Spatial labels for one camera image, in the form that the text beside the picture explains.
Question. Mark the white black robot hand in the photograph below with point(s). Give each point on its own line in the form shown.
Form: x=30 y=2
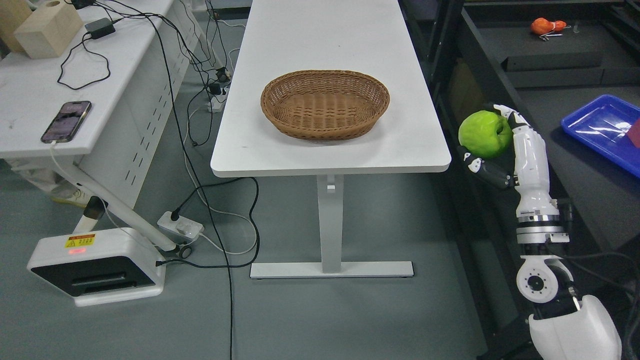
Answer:
x=530 y=176

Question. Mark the white long table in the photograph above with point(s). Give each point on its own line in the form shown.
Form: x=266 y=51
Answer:
x=369 y=36

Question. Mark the orange toy on shelf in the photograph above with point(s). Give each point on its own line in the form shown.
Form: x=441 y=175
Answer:
x=541 y=26

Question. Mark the black metal shelf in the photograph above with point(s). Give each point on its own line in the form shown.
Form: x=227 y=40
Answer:
x=476 y=52

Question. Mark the blue plastic tray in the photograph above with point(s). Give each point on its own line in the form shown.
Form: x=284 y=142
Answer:
x=602 y=125

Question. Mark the white floor power strip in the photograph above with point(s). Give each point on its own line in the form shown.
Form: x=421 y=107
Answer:
x=177 y=224

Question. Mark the beige wooden block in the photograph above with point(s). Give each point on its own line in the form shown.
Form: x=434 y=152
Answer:
x=49 y=30

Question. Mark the white far power strip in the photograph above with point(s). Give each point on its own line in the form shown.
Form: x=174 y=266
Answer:
x=218 y=97

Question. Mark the smartphone with lit screen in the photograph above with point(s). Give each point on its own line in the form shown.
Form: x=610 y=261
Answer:
x=66 y=122

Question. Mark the white side desk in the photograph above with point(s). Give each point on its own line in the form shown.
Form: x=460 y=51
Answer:
x=131 y=77

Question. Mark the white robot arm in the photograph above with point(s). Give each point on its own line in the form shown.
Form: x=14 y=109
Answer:
x=565 y=324

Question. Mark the brown wicker basket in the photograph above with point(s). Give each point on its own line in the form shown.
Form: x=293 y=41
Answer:
x=324 y=105

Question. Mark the green apple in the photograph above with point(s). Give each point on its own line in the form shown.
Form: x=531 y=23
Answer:
x=485 y=134

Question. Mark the white black base unit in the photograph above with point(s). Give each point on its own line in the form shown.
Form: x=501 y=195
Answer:
x=100 y=267

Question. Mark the black power adapter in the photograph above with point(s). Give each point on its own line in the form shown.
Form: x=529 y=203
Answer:
x=100 y=28

